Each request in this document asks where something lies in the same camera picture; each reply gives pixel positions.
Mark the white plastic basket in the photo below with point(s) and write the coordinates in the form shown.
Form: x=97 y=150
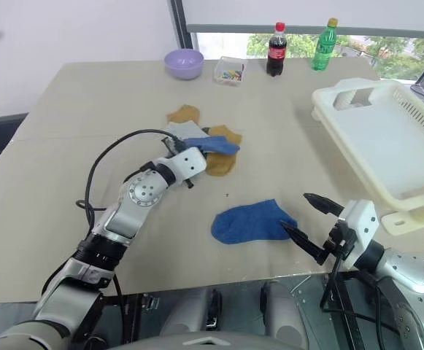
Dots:
x=379 y=146

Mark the grey roller blind bar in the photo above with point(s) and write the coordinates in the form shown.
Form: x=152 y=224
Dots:
x=306 y=30

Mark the purple plastic bowl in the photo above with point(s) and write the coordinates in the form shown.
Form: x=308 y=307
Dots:
x=183 y=63

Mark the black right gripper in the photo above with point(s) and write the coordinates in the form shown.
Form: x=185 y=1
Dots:
x=337 y=238

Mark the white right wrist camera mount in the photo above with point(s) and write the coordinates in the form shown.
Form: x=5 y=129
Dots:
x=361 y=224

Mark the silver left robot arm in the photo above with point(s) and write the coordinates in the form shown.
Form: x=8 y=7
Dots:
x=124 y=215

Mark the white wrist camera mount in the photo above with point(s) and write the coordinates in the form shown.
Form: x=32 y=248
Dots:
x=361 y=224
x=189 y=163

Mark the blue sock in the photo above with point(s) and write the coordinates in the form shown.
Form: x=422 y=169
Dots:
x=215 y=144
x=250 y=222

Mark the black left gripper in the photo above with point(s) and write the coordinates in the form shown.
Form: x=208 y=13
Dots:
x=175 y=146

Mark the light grey sock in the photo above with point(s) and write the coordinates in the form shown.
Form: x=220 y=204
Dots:
x=184 y=129

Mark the tan sock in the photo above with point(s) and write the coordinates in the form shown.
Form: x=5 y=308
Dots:
x=220 y=165
x=228 y=134
x=184 y=113

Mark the green soda bottle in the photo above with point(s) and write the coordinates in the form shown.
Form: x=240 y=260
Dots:
x=323 y=51

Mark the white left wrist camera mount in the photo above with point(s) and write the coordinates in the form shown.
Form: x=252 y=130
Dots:
x=189 y=163

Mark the clear box with coloured clips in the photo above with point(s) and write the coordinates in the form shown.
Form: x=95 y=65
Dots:
x=230 y=73

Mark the cola bottle with red cap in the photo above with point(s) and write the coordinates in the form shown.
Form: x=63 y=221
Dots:
x=276 y=51

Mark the grey rounded robot part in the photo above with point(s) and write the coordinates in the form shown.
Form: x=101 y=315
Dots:
x=188 y=317
x=284 y=315

